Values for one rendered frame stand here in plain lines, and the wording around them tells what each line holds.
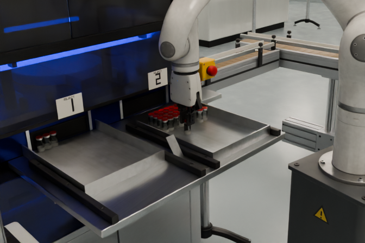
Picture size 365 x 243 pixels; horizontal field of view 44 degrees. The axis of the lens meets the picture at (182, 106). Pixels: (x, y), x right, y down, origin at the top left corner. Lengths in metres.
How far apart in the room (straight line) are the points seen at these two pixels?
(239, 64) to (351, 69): 0.96
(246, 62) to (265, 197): 1.00
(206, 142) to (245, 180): 1.58
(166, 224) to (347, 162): 0.81
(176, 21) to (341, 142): 0.54
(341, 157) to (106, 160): 0.64
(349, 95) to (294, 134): 1.24
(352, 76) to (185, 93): 0.48
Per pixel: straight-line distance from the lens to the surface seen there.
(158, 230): 1.79
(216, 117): 1.55
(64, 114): 1.35
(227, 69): 1.97
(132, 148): 1.36
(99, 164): 1.29
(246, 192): 2.80
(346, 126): 1.23
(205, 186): 2.14
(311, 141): 2.35
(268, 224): 2.55
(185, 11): 1.22
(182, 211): 1.85
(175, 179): 1.19
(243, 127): 1.48
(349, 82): 1.18
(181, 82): 1.35
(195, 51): 1.32
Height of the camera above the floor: 1.48
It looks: 21 degrees down
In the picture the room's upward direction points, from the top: 2 degrees counter-clockwise
